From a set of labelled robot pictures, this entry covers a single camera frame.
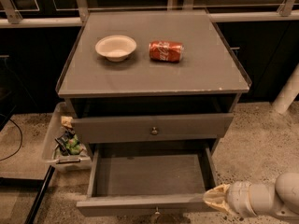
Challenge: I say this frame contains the crumpled tan wrapper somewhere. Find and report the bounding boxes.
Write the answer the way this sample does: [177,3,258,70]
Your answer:
[61,116,72,129]

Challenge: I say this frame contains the black cable on floor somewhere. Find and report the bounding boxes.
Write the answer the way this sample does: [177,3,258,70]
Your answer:
[0,113,24,162]

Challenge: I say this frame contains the grey drawer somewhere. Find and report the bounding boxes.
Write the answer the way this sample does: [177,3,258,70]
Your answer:
[71,113,233,144]
[77,140,218,217]

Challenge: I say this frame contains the metal railing frame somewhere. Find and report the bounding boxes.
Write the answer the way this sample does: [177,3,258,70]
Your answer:
[0,0,299,27]

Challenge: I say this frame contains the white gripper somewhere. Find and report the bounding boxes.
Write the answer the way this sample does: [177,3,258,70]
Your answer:
[203,182,251,217]

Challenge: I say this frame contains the grey top drawer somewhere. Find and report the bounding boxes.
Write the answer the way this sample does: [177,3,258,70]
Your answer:
[71,113,233,144]

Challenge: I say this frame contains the white paper bowl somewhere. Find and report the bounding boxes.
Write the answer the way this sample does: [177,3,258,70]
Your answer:
[95,35,136,62]

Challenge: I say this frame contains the green snack bag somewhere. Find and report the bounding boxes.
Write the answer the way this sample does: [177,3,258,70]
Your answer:
[55,130,83,156]

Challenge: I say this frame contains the black metal floor bar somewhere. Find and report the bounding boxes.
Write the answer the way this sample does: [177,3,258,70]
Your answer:
[0,165,55,224]

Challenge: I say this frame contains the red cola can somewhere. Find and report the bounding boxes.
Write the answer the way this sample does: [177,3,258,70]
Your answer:
[149,40,184,63]

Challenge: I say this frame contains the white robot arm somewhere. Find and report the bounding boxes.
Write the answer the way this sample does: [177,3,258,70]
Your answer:
[204,65,299,224]

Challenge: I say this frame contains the grey wooden drawer cabinet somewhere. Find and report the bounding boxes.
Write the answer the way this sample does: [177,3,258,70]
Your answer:
[55,9,252,161]

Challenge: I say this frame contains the clear plastic storage bin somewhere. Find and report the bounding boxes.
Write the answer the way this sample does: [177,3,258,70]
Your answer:
[42,102,92,172]

